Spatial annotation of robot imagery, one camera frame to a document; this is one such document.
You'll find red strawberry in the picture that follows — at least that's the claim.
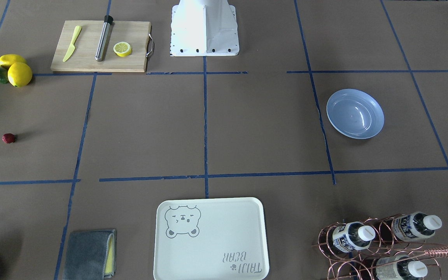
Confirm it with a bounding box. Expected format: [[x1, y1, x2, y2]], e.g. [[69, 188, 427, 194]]
[[2, 133, 17, 144]]

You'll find cream bear tray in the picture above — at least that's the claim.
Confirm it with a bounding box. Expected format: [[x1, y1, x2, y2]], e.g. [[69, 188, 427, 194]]
[[153, 197, 270, 280]]

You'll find yellow plastic knife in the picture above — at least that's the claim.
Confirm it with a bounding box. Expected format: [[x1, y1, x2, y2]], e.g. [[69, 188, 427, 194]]
[[62, 25, 82, 62]]

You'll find yellow lemon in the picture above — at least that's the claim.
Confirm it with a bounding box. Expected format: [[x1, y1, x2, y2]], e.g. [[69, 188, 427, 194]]
[[7, 62, 33, 87], [0, 54, 27, 70]]

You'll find half lemon slice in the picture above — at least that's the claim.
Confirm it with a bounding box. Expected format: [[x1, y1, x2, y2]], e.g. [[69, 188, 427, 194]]
[[113, 42, 132, 57]]

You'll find grey folded cloth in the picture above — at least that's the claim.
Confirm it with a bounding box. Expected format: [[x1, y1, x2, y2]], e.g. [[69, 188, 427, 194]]
[[62, 229, 117, 280]]

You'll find blue plate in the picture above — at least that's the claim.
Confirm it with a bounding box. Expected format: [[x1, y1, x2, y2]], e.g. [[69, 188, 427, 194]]
[[326, 89, 385, 140]]

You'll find wooden cutting board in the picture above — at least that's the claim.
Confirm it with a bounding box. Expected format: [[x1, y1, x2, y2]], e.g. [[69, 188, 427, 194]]
[[51, 21, 151, 73]]

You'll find yellow lemon lower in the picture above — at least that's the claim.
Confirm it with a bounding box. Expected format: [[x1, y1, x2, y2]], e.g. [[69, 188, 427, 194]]
[[7, 62, 33, 87]]

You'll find drink bottle front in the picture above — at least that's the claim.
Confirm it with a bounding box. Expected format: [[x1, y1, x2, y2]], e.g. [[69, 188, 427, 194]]
[[373, 255, 428, 280]]

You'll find steel muddler black cap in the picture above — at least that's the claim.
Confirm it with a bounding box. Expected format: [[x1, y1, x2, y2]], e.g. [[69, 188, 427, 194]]
[[94, 15, 114, 62]]

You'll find drink bottle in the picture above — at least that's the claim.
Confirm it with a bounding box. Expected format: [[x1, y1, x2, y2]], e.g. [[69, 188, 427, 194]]
[[327, 222, 376, 256], [377, 212, 443, 243], [373, 255, 428, 280]]

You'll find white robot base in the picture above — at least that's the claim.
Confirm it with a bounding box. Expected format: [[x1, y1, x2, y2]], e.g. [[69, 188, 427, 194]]
[[170, 0, 240, 57]]

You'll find copper wire bottle rack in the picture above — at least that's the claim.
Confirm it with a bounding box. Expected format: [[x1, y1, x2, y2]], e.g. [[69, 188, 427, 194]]
[[312, 214, 448, 280]]

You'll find yellow lemon upper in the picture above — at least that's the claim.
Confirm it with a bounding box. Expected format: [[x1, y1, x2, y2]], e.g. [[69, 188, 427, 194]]
[[0, 54, 27, 70]]

